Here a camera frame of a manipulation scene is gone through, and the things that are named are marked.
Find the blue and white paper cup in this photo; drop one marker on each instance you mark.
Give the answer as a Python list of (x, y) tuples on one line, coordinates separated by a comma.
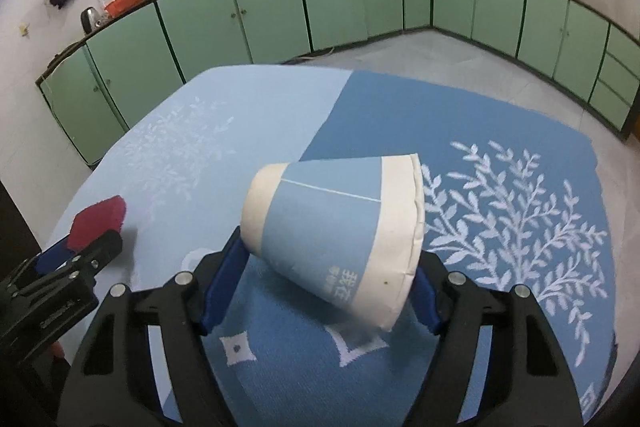
[(325, 227)]

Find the green base cabinets with drawers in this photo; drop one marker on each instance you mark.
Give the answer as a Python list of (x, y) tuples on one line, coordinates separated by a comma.
[(545, 27)]

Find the blue tree print tablecloth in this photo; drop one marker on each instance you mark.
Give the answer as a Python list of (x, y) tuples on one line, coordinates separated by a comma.
[(500, 147)]

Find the orange plastic basin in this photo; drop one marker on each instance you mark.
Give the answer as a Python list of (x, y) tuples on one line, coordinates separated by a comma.
[(125, 3)]

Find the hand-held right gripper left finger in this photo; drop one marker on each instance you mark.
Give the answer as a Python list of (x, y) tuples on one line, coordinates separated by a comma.
[(222, 287)]

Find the clear measuring jug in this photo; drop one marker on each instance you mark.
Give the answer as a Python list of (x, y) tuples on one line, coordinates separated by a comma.
[(102, 1)]

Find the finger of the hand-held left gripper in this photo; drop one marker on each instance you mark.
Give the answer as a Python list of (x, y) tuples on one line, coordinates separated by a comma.
[(52, 257), (102, 249)]

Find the red packet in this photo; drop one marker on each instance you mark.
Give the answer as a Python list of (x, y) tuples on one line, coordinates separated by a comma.
[(97, 219)]

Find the steel electric kettle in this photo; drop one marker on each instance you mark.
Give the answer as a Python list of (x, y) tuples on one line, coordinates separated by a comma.
[(90, 21)]

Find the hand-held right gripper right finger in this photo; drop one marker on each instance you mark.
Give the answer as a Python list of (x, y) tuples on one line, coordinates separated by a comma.
[(427, 307)]

